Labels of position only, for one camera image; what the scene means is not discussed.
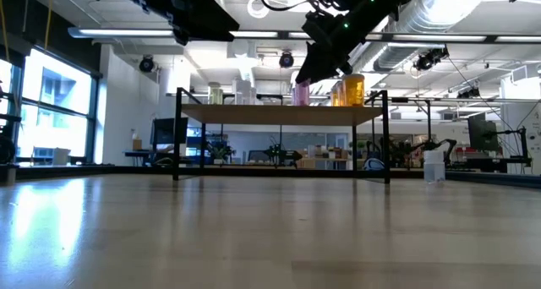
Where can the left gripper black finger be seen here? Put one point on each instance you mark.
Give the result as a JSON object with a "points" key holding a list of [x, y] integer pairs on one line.
{"points": [[203, 18]]}

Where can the orange pill bottle white cap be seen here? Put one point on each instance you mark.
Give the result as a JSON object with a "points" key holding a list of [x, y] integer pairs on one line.
{"points": [[340, 95], [353, 91], [334, 95]]}

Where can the yellow-green pill bottle white cap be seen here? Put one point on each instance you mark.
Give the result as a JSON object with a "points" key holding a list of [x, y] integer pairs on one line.
{"points": [[222, 98], [213, 95]]}

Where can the black background robot arm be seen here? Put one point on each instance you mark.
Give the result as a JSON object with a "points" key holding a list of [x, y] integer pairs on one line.
{"points": [[281, 154], [441, 145]]}

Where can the long LED light bar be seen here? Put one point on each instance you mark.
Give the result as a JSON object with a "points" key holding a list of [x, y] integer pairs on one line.
{"points": [[122, 32]]}

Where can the blue and white ball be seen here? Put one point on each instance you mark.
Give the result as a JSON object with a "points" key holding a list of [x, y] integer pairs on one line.
{"points": [[373, 165]]}

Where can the dark computer monitor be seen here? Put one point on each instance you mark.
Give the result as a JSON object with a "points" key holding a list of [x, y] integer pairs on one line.
{"points": [[167, 130], [482, 132]]}

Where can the small potted plant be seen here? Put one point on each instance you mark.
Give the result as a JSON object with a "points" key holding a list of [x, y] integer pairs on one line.
{"points": [[220, 151]]}

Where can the small cardboard box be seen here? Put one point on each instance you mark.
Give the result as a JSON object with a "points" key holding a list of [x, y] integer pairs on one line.
{"points": [[136, 144]]}

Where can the large window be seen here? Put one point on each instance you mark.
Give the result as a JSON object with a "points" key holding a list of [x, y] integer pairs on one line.
{"points": [[55, 111]]}

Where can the white vent unit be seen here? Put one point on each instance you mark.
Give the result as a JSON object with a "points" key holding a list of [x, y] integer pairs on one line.
{"points": [[524, 73]]}

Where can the black monitor stand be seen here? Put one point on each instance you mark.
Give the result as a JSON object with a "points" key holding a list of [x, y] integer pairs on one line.
{"points": [[524, 145]]}

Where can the black round camera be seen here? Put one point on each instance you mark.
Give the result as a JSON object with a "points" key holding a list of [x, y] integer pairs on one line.
{"points": [[286, 60], [146, 63]]}

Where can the wooden shelf with black frame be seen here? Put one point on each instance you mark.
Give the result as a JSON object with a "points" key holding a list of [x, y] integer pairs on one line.
{"points": [[270, 115]]}

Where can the black aluminium rig frame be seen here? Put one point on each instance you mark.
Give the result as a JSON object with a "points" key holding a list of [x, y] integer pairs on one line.
{"points": [[84, 172]]}

